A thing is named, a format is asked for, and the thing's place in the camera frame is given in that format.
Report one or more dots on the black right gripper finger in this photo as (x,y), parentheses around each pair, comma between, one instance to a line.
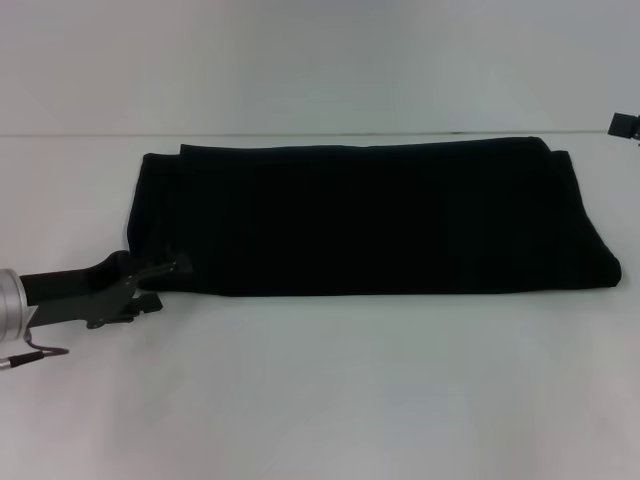
(620,125)

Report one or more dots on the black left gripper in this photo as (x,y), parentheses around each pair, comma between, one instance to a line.
(80,295)

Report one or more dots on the black shirt with FREE print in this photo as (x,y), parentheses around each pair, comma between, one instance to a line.
(375,215)

